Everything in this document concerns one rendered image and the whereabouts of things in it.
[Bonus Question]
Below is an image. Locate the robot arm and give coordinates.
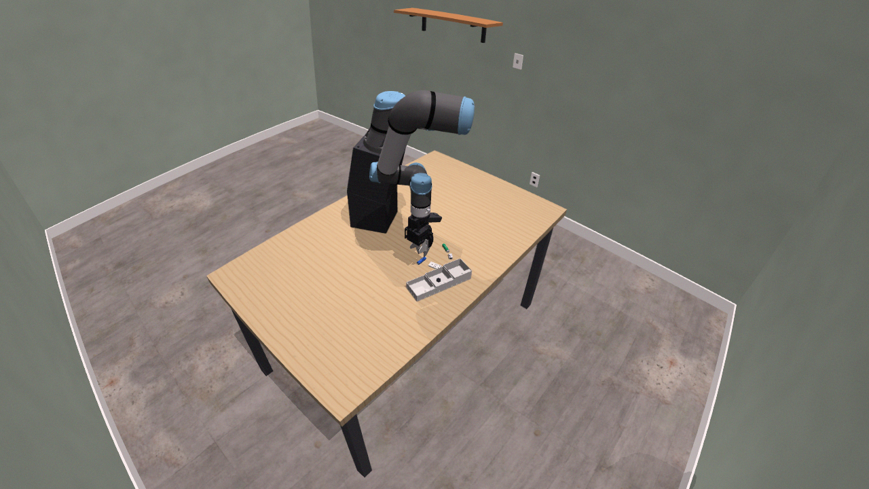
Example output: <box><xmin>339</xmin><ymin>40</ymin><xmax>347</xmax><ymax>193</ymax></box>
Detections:
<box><xmin>363</xmin><ymin>90</ymin><xmax>475</xmax><ymax>223</ymax></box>

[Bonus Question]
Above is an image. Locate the white rack of three labelled bins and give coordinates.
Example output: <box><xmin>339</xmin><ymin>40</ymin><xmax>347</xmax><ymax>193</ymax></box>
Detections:
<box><xmin>406</xmin><ymin>259</ymin><xmax>472</xmax><ymax>302</ymax></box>

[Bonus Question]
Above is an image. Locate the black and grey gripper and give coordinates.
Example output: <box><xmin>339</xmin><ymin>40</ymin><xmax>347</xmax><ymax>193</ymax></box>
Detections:
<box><xmin>405</xmin><ymin>214</ymin><xmax>434</xmax><ymax>257</ymax></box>

